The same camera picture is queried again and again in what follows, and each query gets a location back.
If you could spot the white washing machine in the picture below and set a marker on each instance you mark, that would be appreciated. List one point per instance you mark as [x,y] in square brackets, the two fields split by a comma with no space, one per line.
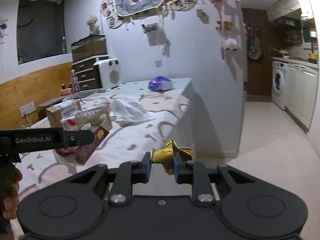
[279,83]

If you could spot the white plastic bag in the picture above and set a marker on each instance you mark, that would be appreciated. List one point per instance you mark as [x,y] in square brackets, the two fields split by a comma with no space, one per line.
[130,111]

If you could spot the red white packet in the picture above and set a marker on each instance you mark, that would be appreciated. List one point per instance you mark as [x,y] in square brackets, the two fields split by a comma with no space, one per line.
[67,123]

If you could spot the brown wooden door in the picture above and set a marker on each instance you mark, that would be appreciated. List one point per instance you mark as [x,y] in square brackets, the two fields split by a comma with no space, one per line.
[262,75]

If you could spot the clear plastic bottle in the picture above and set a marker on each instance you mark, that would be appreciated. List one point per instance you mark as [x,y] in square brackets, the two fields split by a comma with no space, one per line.
[92,116]

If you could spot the purple snack bag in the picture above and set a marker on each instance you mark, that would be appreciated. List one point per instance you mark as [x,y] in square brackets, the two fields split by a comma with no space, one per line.
[161,83]

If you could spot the wall power outlet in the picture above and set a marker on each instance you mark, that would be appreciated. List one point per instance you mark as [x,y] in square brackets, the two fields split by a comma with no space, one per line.
[27,109]

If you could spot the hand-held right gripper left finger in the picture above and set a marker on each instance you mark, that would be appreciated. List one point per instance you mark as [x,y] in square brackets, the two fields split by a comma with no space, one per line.
[148,167]

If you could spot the red-brown carton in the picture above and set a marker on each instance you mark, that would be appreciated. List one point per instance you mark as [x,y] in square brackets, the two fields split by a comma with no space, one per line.
[86,152]

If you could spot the white fan heater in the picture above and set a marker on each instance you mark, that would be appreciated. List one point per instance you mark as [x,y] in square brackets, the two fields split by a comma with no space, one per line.
[110,75]

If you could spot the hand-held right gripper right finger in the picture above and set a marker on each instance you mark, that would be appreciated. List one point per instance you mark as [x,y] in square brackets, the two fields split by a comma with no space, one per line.
[176,170]

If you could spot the dried flower bunch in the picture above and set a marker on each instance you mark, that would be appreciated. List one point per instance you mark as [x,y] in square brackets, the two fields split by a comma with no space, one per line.
[93,23]

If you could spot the small orange holder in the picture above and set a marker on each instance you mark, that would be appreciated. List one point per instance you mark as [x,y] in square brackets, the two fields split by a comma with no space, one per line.
[66,91]

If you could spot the small wooden wall shelf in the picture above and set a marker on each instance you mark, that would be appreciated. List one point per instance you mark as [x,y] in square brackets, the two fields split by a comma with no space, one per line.
[150,28]

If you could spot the small water bottle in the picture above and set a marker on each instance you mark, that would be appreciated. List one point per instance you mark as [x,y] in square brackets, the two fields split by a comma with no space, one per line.
[75,82]

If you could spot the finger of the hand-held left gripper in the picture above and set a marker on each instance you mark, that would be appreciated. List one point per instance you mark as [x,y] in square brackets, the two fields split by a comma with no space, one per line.
[78,138]

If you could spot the gold foil wrapper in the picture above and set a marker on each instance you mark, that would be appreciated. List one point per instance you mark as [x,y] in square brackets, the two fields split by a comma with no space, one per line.
[163,155]

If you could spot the white plush wall toy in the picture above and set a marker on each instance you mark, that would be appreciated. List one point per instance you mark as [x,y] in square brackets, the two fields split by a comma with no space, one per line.
[230,44]

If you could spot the white kitchen cabinets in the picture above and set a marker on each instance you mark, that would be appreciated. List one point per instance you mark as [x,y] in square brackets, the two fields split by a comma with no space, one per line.
[301,95]

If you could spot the glass fish tank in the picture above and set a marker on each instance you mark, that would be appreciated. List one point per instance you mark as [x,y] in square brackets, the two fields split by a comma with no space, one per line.
[87,48]

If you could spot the long white cabinet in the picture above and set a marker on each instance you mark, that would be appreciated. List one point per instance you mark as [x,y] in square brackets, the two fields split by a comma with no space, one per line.
[191,120]

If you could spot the black range hood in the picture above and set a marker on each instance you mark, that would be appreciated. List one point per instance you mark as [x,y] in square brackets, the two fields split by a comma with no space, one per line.
[286,23]

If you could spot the pink hanging tag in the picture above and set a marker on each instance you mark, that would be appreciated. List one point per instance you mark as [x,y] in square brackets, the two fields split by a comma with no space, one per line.
[222,53]

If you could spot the dark drawer organizer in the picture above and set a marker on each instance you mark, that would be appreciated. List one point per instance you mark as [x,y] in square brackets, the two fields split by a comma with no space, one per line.
[86,76]

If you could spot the white wall switch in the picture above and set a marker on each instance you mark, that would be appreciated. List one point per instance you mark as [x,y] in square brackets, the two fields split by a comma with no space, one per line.
[158,63]

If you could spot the brown hanging bag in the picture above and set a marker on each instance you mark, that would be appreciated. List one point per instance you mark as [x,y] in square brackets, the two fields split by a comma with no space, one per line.
[254,45]

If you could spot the labelled cardboard box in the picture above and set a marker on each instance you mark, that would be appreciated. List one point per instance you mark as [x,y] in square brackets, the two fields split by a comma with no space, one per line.
[62,111]

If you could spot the dark window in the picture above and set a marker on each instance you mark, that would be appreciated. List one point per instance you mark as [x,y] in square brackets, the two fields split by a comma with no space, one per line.
[40,30]

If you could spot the person's left hand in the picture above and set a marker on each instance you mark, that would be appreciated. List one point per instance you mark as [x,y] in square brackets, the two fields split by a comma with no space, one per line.
[12,205]

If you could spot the small wooden wall block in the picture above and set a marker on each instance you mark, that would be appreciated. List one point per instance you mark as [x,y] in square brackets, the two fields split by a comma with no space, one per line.
[199,13]

